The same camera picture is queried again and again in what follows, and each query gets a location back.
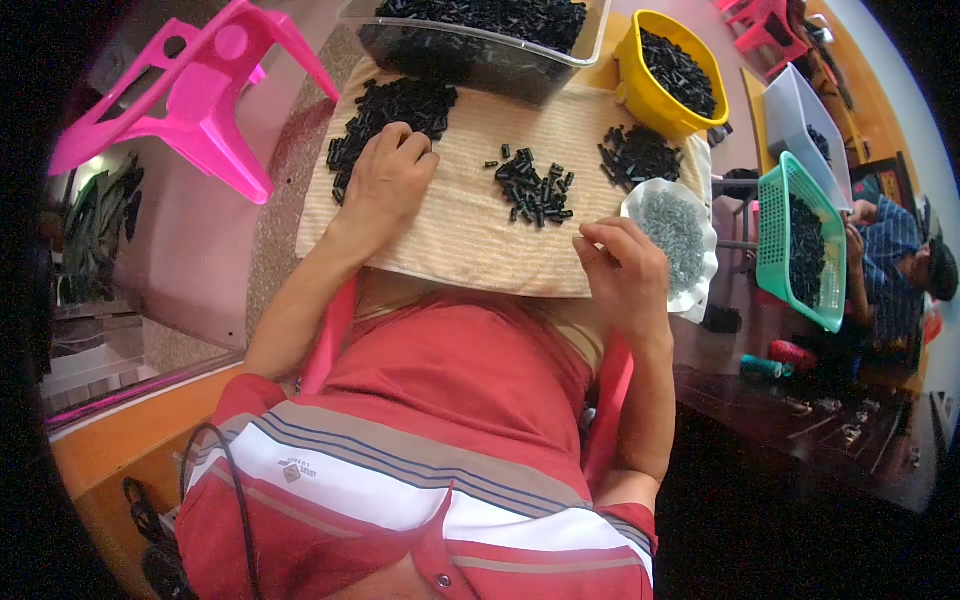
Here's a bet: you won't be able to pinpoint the person's right hand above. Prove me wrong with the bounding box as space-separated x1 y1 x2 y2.
571 217 672 342

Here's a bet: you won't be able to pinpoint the person's left hand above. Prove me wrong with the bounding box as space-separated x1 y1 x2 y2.
341 121 442 237

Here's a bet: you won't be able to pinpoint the large heap of black parts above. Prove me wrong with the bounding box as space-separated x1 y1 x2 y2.
326 77 459 205

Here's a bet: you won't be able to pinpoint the heap of silver screws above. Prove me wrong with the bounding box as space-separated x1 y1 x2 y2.
633 189 706 297

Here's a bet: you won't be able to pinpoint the loose heap of black parts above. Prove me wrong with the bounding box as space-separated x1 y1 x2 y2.
483 144 577 228

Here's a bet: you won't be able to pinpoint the small heap of black parts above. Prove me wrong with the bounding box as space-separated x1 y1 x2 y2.
597 123 685 192

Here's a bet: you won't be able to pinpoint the white scalloped dish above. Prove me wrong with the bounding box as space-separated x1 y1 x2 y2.
621 177 720 315

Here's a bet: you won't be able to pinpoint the beige ribbed towel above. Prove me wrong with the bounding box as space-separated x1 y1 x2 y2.
294 56 712 300

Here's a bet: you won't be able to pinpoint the clear plastic bin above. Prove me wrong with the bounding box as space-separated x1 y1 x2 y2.
337 0 612 106

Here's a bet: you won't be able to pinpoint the yellow plastic bowl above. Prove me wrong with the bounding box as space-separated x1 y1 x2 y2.
613 9 730 142

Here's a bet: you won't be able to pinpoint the green plastic basket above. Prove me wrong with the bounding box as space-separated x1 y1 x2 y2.
756 151 849 334

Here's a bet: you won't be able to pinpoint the pink plastic chair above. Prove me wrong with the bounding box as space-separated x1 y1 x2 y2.
48 0 342 205

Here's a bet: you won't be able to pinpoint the teal thread spool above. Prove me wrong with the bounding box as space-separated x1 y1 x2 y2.
741 354 795 380

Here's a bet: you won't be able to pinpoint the red thread spool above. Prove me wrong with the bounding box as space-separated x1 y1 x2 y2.
767 339 819 374

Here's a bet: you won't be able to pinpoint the grey plastic bin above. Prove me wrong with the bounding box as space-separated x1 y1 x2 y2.
763 63 855 213

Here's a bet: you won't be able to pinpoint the dark wooden table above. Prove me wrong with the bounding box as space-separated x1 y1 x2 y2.
675 366 939 511

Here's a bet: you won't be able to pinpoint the red plastic chair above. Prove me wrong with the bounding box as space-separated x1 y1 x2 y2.
716 0 811 80

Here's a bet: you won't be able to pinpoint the person's body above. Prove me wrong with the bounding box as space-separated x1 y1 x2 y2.
174 288 661 600

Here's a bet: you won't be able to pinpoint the green potted plant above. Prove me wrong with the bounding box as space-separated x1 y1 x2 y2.
60 153 145 301

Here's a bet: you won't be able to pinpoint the black sandals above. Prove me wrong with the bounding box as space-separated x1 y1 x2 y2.
122 476 198 600

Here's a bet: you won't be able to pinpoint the black cable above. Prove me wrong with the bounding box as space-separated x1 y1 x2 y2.
180 423 261 600

